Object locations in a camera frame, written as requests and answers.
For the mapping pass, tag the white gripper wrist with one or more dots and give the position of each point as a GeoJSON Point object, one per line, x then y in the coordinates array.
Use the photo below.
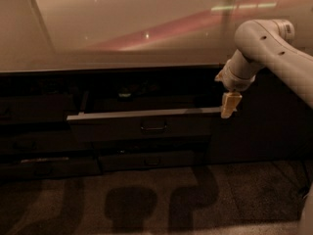
{"type": "Point", "coordinates": [235, 81]}

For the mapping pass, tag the dark drawer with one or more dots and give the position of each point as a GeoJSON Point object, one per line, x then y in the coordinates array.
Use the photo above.
{"type": "Point", "coordinates": [151, 160]}
{"type": "Point", "coordinates": [101, 127]}
{"type": "Point", "coordinates": [133, 148]}
{"type": "Point", "coordinates": [41, 142]}
{"type": "Point", "coordinates": [36, 109]}
{"type": "Point", "coordinates": [52, 168]}

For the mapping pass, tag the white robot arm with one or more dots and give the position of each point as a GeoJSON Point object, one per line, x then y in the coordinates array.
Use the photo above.
{"type": "Point", "coordinates": [265, 44]}

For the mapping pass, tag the dark cabinet door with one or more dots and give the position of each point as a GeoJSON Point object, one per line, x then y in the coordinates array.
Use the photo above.
{"type": "Point", "coordinates": [271, 123]}

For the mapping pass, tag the green snack bag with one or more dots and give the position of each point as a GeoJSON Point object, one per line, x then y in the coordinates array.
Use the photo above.
{"type": "Point", "coordinates": [124, 95]}

